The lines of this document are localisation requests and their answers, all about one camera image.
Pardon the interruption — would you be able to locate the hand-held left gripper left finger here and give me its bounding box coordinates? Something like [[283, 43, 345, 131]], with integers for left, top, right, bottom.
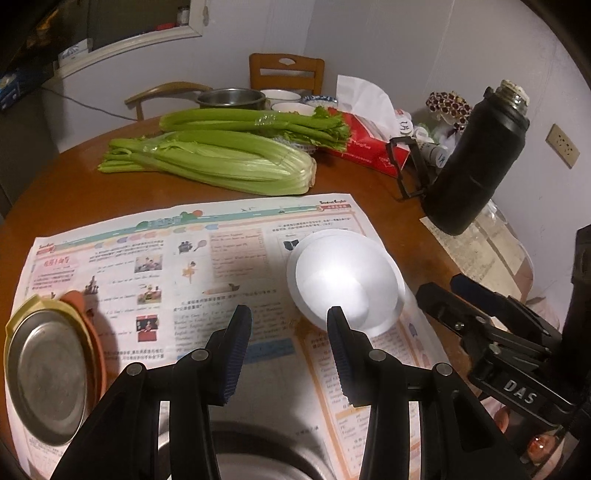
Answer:
[[48, 305, 254, 480]]

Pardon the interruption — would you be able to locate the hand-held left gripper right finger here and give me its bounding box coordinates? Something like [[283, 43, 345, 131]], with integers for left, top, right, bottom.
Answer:
[[326, 306, 532, 480]]

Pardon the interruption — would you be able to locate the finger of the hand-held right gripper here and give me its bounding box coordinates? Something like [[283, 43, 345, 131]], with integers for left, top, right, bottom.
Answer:
[[451, 274, 561, 344], [416, 282, 495, 344]]

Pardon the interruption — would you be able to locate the large steel bowl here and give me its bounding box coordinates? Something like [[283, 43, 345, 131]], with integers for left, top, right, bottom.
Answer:
[[157, 418, 338, 480]]

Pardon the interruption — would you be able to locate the terracotta plastic plate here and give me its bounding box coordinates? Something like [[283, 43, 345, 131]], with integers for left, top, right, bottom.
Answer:
[[60, 290, 109, 407]]

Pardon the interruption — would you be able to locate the steel plate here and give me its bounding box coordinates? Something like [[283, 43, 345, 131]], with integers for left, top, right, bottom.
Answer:
[[8, 308, 93, 446]]

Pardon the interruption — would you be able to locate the person's right hand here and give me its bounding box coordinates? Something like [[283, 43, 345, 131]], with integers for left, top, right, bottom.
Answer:
[[493, 406, 570, 464]]

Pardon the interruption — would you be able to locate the printed paper sheet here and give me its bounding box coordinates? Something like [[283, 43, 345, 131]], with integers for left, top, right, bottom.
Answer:
[[420, 203, 532, 301]]

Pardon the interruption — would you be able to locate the black thermos bottle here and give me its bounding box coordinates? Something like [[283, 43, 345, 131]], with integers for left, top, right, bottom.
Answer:
[[385, 79, 531, 237]]

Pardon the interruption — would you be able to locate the small white bottle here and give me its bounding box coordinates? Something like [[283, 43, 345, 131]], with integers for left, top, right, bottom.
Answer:
[[418, 138, 451, 168]]

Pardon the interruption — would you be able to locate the printed newspaper sheet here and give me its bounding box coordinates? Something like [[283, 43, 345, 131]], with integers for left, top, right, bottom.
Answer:
[[9, 193, 444, 480]]

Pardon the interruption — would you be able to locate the red tissue box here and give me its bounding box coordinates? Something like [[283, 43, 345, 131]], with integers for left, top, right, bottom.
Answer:
[[323, 74, 416, 178]]

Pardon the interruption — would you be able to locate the brown spotted cloth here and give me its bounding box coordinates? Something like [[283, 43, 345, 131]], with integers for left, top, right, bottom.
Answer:
[[425, 91, 474, 126]]

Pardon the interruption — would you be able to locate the thick celery bunch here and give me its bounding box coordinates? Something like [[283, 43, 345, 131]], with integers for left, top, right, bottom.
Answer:
[[97, 130, 317, 197]]

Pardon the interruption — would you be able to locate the blue patterned bowl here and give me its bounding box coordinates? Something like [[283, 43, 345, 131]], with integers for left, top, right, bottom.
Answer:
[[300, 93, 339, 109]]

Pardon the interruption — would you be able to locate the leafy celery bunch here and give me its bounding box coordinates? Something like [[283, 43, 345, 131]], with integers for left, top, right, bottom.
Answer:
[[159, 106, 354, 153]]

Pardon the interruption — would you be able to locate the small steel pot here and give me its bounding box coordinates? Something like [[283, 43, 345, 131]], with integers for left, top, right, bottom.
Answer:
[[196, 89, 267, 110]]

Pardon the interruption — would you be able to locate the curved wooden chair back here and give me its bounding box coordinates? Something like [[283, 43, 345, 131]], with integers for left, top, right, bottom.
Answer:
[[124, 82, 213, 121]]

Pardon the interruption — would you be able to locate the wooden chair with cutout back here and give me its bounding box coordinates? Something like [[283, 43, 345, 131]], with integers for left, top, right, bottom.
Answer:
[[249, 53, 325, 95]]

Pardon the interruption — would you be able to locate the white framed window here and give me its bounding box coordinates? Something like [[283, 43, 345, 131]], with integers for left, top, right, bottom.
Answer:
[[58, 0, 204, 79]]

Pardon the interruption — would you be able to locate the white flat box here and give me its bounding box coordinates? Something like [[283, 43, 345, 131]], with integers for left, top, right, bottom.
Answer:
[[58, 39, 93, 63]]

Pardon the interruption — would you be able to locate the blue box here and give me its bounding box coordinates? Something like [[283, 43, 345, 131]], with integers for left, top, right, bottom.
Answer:
[[0, 69, 28, 112]]

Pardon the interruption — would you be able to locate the beige wall socket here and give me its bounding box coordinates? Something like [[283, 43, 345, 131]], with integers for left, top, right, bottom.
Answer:
[[546, 124, 580, 168]]

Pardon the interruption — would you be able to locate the black power cable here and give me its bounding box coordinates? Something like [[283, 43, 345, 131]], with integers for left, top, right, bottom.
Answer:
[[39, 85, 139, 121]]

